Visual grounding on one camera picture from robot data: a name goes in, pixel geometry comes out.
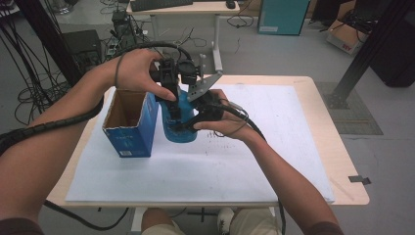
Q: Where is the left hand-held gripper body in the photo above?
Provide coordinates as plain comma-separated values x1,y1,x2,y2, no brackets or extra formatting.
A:
150,53,208,100

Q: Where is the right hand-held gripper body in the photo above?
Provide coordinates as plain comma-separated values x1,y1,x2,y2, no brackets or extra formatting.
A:
186,71,226,122

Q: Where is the blue bottle with white cap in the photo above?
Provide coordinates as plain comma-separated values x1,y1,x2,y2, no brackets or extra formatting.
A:
158,87,201,144

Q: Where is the blue cardboard box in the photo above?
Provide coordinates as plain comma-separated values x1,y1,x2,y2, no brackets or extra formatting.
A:
101,88,161,159

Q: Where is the person's right hand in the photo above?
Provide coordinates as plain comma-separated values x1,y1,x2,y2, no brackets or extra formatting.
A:
193,89,259,143

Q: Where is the person's left hand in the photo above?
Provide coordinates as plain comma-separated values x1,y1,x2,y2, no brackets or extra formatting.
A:
114,48,178,103

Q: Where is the white paper sheet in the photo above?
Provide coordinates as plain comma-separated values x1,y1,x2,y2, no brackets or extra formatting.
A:
65,83,336,204

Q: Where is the dark upright computer tower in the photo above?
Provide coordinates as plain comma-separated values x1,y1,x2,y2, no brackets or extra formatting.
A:
111,10,140,53

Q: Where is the white-legged wooden desk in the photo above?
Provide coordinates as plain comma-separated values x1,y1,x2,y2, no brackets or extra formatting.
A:
125,0,241,73

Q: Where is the black keyboard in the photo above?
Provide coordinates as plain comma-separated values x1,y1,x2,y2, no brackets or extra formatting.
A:
129,0,195,13

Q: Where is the black box-shaped computer case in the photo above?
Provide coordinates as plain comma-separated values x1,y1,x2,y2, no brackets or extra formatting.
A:
61,29,103,73

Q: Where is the person's left leg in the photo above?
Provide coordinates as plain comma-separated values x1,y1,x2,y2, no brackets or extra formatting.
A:
141,208,185,235

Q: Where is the person's leg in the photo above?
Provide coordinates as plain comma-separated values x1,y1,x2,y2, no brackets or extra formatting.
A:
141,208,185,235
229,208,279,235

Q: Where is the person's white shoe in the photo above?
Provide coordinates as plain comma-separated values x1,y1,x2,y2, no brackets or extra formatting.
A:
216,207,236,235

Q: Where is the teal cabinet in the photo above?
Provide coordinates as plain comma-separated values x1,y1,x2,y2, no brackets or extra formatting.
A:
256,0,311,36

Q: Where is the person's right leg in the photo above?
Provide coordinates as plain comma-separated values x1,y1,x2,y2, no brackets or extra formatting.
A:
229,208,279,235

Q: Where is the grey gridded floor mat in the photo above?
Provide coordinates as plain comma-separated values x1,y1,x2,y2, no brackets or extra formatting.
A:
315,81,385,136

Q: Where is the brown cardboard box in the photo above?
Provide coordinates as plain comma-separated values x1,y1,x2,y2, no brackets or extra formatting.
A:
325,19,370,56

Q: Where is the black metal stand with base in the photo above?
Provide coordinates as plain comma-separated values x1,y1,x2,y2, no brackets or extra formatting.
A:
325,0,415,111

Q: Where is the grey tape piece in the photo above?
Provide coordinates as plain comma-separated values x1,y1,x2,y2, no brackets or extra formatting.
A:
347,174,372,186

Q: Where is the dark cabinet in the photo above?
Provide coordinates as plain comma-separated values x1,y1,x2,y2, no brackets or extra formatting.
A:
369,11,415,88

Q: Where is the white table frame leg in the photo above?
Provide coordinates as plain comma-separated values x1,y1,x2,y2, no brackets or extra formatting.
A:
130,207,149,235

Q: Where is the black metal stand post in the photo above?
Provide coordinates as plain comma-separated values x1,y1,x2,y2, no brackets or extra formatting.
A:
14,0,93,89

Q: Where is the tangle of black floor cables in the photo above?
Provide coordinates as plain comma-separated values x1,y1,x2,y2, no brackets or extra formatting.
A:
0,18,86,126

